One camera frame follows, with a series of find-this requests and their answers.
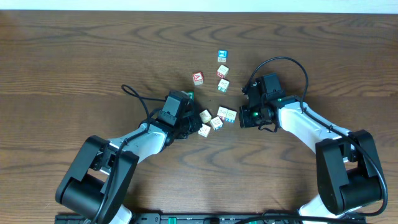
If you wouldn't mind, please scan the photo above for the red A wooden block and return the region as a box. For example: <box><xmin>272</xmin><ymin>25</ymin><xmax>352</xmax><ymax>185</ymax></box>
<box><xmin>192</xmin><ymin>72</ymin><xmax>204</xmax><ymax>86</ymax></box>

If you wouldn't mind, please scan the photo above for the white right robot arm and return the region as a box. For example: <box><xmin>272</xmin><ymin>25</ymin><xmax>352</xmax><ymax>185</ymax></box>
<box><xmin>239</xmin><ymin>81</ymin><xmax>388</xmax><ymax>222</ymax></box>

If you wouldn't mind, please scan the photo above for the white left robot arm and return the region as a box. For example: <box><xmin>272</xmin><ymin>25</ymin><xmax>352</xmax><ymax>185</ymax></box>
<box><xmin>55</xmin><ymin>101</ymin><xmax>201</xmax><ymax>223</ymax></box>

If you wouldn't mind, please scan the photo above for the blue top wooden block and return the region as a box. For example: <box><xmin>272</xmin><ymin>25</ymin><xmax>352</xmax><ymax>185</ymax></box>
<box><xmin>217</xmin><ymin>50</ymin><xmax>228</xmax><ymax>63</ymax></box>

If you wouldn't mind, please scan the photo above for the green side wooden block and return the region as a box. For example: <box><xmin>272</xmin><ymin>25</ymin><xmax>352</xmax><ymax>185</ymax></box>
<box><xmin>217</xmin><ymin>78</ymin><xmax>230</xmax><ymax>93</ymax></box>

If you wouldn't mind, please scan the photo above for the green 4 wooden block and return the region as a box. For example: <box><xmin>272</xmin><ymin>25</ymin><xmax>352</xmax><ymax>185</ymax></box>
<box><xmin>187</xmin><ymin>91</ymin><xmax>194</xmax><ymax>101</ymax></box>

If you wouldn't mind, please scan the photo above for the number 3 wooden block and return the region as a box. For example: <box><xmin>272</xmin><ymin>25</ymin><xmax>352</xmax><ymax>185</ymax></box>
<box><xmin>217</xmin><ymin>106</ymin><xmax>228</xmax><ymax>120</ymax></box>

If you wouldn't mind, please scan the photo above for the red M wooden block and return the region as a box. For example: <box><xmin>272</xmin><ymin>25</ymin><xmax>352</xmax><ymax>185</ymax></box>
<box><xmin>216</xmin><ymin>65</ymin><xmax>229</xmax><ymax>78</ymax></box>

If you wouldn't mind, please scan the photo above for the red U 8 wooden block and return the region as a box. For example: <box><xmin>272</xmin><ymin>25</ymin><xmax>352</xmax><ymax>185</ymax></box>
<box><xmin>210</xmin><ymin>116</ymin><xmax>223</xmax><ymax>131</ymax></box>

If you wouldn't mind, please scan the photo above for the letter B wooden block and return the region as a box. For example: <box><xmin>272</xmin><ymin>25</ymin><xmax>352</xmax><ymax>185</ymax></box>
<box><xmin>198</xmin><ymin>124</ymin><xmax>211</xmax><ymax>138</ymax></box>

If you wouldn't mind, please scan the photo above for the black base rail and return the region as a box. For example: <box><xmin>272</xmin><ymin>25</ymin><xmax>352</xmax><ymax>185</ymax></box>
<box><xmin>54</xmin><ymin>213</ymin><xmax>366</xmax><ymax>224</ymax></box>

